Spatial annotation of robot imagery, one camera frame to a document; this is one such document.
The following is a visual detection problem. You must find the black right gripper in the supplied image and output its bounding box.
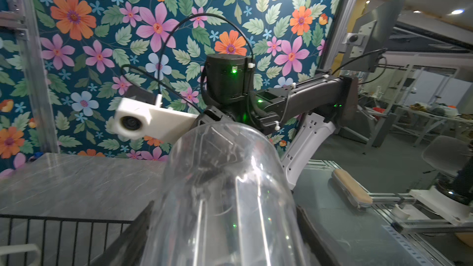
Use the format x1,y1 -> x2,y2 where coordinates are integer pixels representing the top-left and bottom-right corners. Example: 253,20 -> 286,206
201,54 -> 255,122

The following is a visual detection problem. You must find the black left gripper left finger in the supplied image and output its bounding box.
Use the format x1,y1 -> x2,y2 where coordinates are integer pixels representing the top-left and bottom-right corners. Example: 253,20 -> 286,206
91,201 -> 153,266

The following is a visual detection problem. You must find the padded armrest on rail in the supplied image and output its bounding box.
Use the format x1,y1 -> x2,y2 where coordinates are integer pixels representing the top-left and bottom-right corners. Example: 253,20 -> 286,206
332,169 -> 373,209

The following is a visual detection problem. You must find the red and white mug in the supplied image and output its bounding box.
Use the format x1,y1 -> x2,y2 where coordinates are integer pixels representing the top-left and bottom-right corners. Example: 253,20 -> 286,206
0,243 -> 42,266

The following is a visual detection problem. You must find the aluminium frame table outside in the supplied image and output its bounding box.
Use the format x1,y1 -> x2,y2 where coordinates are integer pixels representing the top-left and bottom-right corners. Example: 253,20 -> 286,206
338,62 -> 473,156

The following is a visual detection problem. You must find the grey monitor on stand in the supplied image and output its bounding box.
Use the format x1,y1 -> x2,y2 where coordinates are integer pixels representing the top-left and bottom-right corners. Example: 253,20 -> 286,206
341,0 -> 405,73

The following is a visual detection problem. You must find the robot arm outside cell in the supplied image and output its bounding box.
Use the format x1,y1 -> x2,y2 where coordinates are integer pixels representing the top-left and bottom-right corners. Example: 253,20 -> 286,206
408,153 -> 473,227

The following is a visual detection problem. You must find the clear glass cup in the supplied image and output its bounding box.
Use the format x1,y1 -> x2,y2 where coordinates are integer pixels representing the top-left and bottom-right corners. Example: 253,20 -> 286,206
141,123 -> 310,266

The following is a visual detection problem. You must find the black wire dish rack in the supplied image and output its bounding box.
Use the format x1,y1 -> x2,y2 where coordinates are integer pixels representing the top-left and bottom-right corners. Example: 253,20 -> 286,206
1,214 -> 132,266

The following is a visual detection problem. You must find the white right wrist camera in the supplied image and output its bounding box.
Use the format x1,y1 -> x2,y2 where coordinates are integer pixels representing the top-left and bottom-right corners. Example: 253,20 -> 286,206
113,86 -> 198,144

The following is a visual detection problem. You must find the grey chair outside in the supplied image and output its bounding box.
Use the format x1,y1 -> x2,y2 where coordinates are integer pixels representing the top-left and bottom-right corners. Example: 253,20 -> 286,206
422,135 -> 472,178

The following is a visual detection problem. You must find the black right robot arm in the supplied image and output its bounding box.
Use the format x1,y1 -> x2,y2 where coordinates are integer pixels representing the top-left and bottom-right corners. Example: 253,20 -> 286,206
142,75 -> 357,266

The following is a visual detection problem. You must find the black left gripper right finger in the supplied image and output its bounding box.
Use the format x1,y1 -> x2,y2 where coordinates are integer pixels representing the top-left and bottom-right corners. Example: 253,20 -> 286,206
296,205 -> 357,266

